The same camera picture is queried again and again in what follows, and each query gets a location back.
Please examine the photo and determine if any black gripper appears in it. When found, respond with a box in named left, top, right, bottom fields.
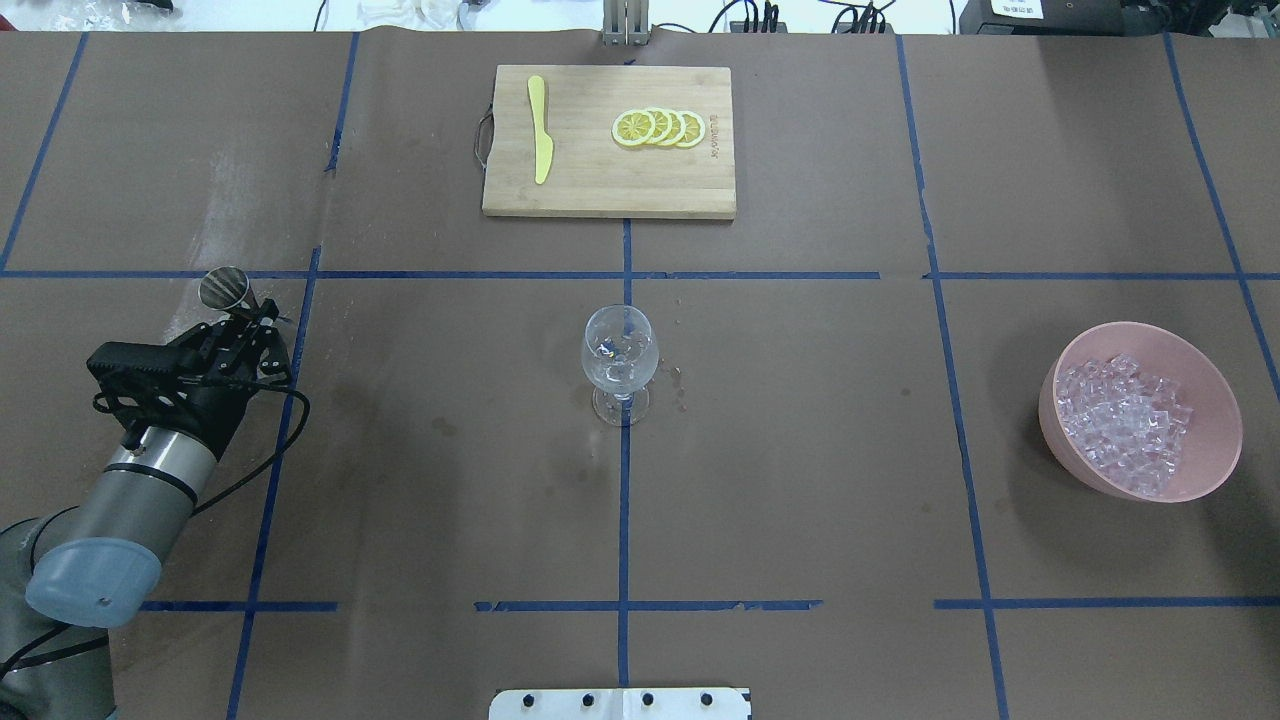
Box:
left=150, top=310, right=282, bottom=451

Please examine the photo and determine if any steel double jigger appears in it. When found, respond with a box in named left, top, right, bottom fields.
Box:
left=198, top=266, right=280, bottom=324

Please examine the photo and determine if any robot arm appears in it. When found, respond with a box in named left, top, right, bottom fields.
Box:
left=3, top=306, right=292, bottom=719

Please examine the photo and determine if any clear wine glass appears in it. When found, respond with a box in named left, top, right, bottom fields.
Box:
left=580, top=304, right=660, bottom=427

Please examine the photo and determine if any pile of clear ice cubes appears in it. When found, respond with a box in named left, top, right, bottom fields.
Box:
left=1053, top=354, right=1196, bottom=497

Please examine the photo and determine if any yellow plastic knife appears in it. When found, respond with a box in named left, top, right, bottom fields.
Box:
left=527, top=76, right=556, bottom=184

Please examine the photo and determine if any bamboo cutting board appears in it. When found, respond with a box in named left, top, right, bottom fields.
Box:
left=483, top=64, right=739, bottom=222

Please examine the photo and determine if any pink bowl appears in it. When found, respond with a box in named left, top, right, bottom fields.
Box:
left=1037, top=322, right=1244, bottom=503

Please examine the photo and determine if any black camera cable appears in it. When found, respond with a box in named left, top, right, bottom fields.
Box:
left=0, top=370, right=311, bottom=671

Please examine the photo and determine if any aluminium frame post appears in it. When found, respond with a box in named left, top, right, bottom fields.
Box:
left=602, top=0, right=652, bottom=46

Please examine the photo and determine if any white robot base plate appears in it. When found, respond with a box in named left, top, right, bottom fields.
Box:
left=488, top=687, right=753, bottom=719

